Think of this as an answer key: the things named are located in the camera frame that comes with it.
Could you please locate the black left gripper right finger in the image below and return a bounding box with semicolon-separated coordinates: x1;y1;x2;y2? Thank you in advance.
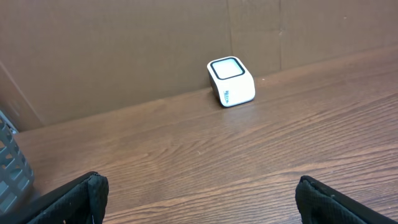
295;175;397;224

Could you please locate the grey plastic mesh basket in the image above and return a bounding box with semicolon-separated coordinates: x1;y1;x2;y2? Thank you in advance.
1;118;35;215

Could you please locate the white barcode scanner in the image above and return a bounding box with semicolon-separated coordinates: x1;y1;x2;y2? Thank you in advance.
206;56;256;108

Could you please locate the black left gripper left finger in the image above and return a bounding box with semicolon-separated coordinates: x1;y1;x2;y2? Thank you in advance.
1;171;109;224

